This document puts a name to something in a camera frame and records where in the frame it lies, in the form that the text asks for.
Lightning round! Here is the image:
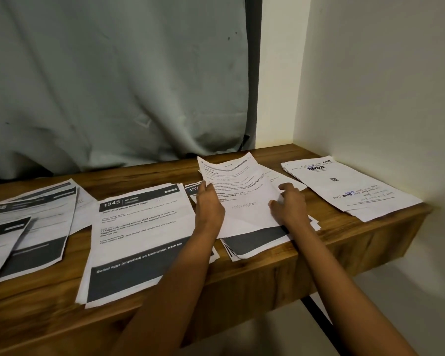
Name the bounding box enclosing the person's right hand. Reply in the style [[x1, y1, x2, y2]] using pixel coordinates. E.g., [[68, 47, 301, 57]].
[[268, 182, 309, 230]]

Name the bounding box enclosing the person's left hand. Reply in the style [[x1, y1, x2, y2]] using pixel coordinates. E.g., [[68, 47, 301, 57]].
[[194, 181, 226, 238]]

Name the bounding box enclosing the white printed paper sheet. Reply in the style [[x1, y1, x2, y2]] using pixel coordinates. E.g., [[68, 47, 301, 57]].
[[197, 152, 283, 239]]

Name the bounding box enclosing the person's left forearm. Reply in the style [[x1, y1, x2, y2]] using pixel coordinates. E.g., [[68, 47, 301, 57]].
[[109, 228, 227, 356]]

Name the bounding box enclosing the person's right forearm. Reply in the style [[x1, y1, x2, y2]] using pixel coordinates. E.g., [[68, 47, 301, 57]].
[[286, 219, 420, 356]]

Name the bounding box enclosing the paper stack with dark band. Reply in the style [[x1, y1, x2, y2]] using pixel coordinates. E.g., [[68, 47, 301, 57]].
[[184, 167, 322, 262]]

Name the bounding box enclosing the white paper stack with handwriting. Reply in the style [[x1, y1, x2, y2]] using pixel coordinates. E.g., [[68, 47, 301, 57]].
[[281, 156, 424, 223]]

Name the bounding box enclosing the paper stack with dark footer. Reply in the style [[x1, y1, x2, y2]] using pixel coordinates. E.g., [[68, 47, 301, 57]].
[[76, 184, 220, 309]]

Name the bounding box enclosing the black metal desk leg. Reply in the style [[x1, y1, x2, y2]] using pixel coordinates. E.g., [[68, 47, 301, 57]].
[[301, 294, 348, 356]]

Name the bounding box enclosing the black vertical pole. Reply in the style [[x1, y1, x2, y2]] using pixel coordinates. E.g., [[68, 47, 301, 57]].
[[241, 0, 263, 152]]

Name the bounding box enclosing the grey-green curtain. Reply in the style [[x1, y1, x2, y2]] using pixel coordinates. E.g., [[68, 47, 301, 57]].
[[0, 0, 253, 178]]

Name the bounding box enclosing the fanned stack of printed sheets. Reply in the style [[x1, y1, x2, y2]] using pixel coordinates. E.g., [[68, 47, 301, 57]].
[[0, 178, 98, 286]]

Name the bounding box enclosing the printed sheet with dark header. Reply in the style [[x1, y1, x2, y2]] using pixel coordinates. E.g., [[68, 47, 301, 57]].
[[0, 216, 32, 290]]

